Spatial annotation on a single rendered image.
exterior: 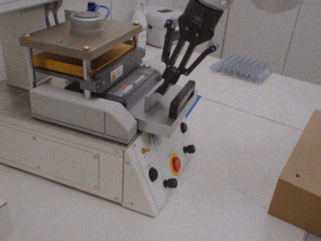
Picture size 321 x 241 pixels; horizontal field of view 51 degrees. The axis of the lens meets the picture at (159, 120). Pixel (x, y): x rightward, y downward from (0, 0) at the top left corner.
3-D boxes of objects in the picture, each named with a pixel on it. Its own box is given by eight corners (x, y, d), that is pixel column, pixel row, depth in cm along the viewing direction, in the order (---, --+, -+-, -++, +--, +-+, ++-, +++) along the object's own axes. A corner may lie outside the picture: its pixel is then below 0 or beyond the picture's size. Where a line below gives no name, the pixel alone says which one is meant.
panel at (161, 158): (159, 212, 80) (130, 144, 74) (193, 148, 105) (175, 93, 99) (166, 212, 79) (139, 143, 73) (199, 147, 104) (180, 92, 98)
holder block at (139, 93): (64, 96, 82) (63, 86, 80) (105, 70, 98) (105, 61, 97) (126, 112, 77) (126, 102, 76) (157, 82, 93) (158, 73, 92)
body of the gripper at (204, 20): (185, -6, 67) (166, 35, 72) (222, 15, 66) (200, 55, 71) (196, -11, 73) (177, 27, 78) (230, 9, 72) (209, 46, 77)
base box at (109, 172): (-23, 157, 94) (-37, 102, 85) (58, 103, 125) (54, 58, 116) (155, 219, 79) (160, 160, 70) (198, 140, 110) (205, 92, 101)
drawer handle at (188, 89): (168, 117, 76) (169, 101, 74) (187, 92, 89) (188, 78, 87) (176, 119, 76) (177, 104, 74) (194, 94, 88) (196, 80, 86)
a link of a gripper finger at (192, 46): (200, 26, 74) (205, 29, 74) (179, 68, 80) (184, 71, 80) (194, 30, 71) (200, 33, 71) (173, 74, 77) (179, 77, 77)
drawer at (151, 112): (57, 111, 83) (54, 81, 79) (101, 80, 101) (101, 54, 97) (169, 141, 75) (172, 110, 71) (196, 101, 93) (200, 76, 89)
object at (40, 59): (34, 71, 81) (30, 32, 76) (84, 47, 99) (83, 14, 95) (97, 86, 76) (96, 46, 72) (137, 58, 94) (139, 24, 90)
